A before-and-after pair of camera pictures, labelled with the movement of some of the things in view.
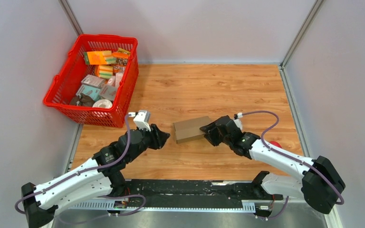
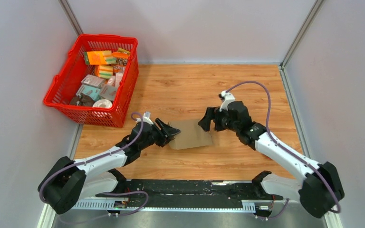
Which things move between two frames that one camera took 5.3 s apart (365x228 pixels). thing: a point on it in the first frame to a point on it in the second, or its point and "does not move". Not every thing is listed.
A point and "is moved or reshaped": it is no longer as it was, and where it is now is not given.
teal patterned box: (94, 92) does not move
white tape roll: (106, 102) does not move
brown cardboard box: (188, 129) is moved or reshaped
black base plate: (198, 191) does not move
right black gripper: (211, 128) to (212, 113)
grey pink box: (108, 91) does not move
